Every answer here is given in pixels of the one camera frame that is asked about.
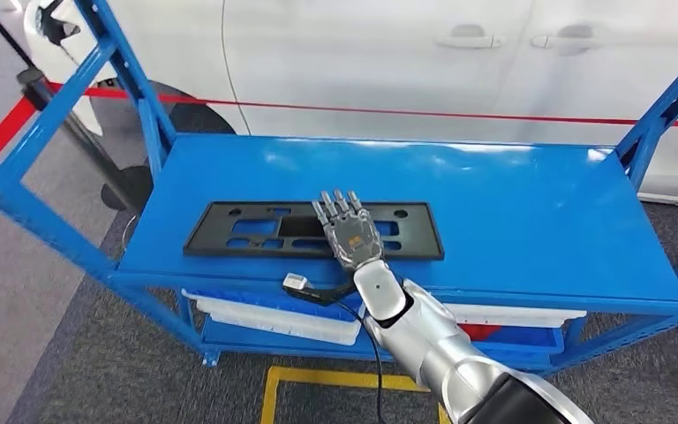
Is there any blue metal shelf rack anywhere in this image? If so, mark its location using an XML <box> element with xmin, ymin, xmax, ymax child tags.
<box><xmin>0</xmin><ymin>0</ymin><xmax>678</xmax><ymax>375</ymax></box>

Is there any black plastic plate frame part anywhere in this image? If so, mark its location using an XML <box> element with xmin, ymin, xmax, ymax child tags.
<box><xmin>182</xmin><ymin>201</ymin><xmax>446</xmax><ymax>261</ymax></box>

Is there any long red barrier belt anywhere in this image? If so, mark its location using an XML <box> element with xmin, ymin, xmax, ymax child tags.
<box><xmin>46</xmin><ymin>81</ymin><xmax>678</xmax><ymax>129</ymax></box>

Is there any red object in crate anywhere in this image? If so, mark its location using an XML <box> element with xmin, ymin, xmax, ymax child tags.
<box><xmin>462</xmin><ymin>323</ymin><xmax>502</xmax><ymax>343</ymax></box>

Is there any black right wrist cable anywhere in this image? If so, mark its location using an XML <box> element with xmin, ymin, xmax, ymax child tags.
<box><xmin>335</xmin><ymin>301</ymin><xmax>388</xmax><ymax>424</ymax></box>

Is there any black thin pole stand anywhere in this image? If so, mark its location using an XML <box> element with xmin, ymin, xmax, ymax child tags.
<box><xmin>0</xmin><ymin>0</ymin><xmax>153</xmax><ymax>212</ymax></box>

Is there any chrome stanchion post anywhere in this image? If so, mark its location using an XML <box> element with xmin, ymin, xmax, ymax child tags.
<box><xmin>16</xmin><ymin>67</ymin><xmax>141</xmax><ymax>212</ymax></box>

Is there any white car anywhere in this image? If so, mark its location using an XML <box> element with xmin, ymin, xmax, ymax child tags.
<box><xmin>23</xmin><ymin>0</ymin><xmax>678</xmax><ymax>208</ymax></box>

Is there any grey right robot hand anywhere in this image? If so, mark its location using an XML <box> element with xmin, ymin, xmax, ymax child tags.
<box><xmin>311</xmin><ymin>188</ymin><xmax>386</xmax><ymax>273</ymax></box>

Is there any black right camera bracket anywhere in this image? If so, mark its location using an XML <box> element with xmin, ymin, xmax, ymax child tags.
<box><xmin>282</xmin><ymin>280</ymin><xmax>358</xmax><ymax>307</ymax></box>

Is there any short red barrier belt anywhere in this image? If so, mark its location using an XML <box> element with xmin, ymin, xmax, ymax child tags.
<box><xmin>0</xmin><ymin>96</ymin><xmax>39</xmax><ymax>160</ymax></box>

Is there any white car door handle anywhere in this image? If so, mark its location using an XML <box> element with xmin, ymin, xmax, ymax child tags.
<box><xmin>531</xmin><ymin>24</ymin><xmax>609</xmax><ymax>53</ymax></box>
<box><xmin>435</xmin><ymin>24</ymin><xmax>502</xmax><ymax>50</ymax></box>

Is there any white plastic crate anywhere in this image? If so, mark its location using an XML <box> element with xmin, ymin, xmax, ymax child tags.
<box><xmin>444</xmin><ymin>304</ymin><xmax>588</xmax><ymax>329</ymax></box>
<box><xmin>181</xmin><ymin>289</ymin><xmax>365</xmax><ymax>347</ymax></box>

